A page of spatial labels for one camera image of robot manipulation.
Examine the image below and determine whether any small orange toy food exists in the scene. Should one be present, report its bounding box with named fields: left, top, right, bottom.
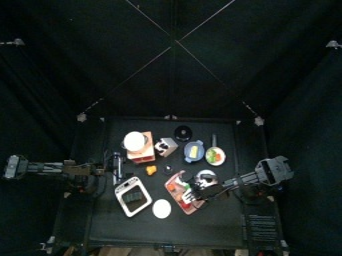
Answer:
left=144, top=164, right=159, bottom=177

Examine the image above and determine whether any thin crossing brace wire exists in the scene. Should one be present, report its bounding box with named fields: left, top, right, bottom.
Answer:
left=81, top=0, right=238, bottom=114
left=124, top=0, right=259, bottom=118

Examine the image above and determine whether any black round pot lid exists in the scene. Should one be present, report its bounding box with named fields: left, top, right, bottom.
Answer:
left=174, top=125, right=194, bottom=143

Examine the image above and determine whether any white round plate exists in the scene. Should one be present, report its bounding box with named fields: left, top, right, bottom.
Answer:
left=151, top=198, right=174, bottom=220

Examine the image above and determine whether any toy frying pan grey handle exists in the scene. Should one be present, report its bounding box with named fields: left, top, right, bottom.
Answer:
left=203, top=133, right=227, bottom=167

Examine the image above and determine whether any silver toy pot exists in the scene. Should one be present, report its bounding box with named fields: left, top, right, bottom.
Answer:
left=194, top=168, right=220, bottom=188

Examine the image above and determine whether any blue toy pot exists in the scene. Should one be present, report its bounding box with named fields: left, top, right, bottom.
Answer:
left=183, top=139, right=207, bottom=164

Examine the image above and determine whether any white toy oven tray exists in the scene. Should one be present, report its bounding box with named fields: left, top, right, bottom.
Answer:
left=114, top=176, right=154, bottom=218

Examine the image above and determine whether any grey toy toaster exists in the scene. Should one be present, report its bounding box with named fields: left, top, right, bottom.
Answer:
left=154, top=137, right=180, bottom=158

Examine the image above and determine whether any pink toy cutting board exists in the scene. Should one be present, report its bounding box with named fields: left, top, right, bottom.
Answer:
left=163, top=170, right=207, bottom=216

